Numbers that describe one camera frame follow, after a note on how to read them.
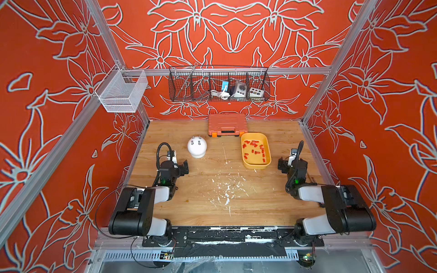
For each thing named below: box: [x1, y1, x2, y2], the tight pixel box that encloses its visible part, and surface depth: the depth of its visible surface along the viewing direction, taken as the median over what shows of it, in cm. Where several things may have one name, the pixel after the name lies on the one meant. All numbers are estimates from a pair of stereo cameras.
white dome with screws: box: [187, 135, 208, 159], surface depth 97 cm
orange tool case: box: [208, 113, 249, 138], surface depth 116 cm
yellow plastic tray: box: [240, 131, 272, 170], surface depth 105 cm
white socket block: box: [249, 87, 265, 98], surface depth 96 cm
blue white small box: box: [221, 80, 230, 92], surface depth 85 cm
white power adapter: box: [233, 81, 247, 98], surface depth 94 cm
